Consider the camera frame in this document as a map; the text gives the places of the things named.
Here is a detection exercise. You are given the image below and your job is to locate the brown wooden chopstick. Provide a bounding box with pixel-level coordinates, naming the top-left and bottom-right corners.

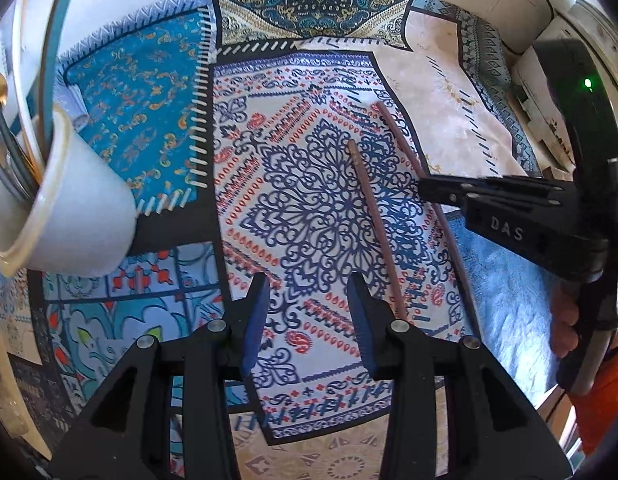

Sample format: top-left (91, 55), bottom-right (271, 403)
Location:
top-left (376, 101), bottom-right (482, 339)

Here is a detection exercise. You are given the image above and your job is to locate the reddish brown chopstick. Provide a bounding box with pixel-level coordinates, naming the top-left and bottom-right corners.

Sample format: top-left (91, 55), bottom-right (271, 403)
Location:
top-left (347, 139), bottom-right (408, 321)

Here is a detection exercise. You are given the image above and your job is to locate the silver white chopstick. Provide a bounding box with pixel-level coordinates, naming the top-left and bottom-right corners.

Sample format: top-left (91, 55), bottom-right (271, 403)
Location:
top-left (12, 0), bottom-right (44, 182)

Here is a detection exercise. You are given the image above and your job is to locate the dark grey chopstick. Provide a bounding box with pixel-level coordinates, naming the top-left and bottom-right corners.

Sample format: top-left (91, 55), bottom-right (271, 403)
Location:
top-left (0, 105), bottom-right (39, 206)

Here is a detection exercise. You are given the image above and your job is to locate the person's right hand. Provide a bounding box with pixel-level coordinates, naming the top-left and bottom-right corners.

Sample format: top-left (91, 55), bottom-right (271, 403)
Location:
top-left (548, 278), bottom-right (618, 361)

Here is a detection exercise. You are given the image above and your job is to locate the white ceramic utensil cup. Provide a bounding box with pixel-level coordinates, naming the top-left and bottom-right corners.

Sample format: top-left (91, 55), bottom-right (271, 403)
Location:
top-left (0, 106), bottom-right (136, 278)

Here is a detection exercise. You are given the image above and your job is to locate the patterned patchwork table mat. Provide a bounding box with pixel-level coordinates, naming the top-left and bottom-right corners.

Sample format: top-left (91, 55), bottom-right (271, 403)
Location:
top-left (0, 0), bottom-right (551, 479)

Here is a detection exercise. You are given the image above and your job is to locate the gold spoon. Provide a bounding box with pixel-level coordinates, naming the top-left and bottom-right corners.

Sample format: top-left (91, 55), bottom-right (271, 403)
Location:
top-left (0, 72), bottom-right (8, 107)

